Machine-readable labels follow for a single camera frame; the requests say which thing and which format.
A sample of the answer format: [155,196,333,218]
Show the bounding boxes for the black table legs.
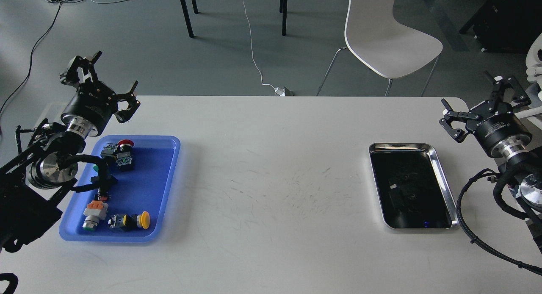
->
[177,0,288,38]

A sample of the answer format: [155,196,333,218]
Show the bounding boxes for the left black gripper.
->
[60,51,141,136]

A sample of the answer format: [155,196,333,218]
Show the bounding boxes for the white office chair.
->
[516,35,542,129]

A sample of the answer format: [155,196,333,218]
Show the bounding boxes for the black cabinet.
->
[459,0,542,53]

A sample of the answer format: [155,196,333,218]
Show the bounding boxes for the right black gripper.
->
[439,71,533,159]

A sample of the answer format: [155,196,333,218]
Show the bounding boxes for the black floor cable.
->
[0,0,106,136]

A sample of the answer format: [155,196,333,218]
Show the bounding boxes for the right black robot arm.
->
[440,76,541,248]

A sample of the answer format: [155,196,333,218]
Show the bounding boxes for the silver metal tray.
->
[368,143,459,230]

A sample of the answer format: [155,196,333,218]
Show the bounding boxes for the blue plastic tray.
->
[59,135,181,243]

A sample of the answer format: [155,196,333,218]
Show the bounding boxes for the red mushroom push button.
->
[115,139,134,171]

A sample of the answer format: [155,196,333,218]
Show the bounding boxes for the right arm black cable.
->
[456,168,542,276]

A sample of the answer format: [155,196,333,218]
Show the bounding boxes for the yellow mushroom push button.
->
[107,211,151,232]

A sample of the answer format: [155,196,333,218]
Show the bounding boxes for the green push button switch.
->
[100,143,119,173]

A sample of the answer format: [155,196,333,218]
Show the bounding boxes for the white power cable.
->
[238,0,294,97]

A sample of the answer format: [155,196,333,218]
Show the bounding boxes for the black selector switch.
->
[93,175,118,202]

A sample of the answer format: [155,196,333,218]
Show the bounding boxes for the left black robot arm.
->
[0,51,141,253]

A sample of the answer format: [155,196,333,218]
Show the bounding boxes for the white plastic chair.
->
[316,0,443,97]

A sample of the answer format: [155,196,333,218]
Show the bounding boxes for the orange grey push button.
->
[83,200,108,231]

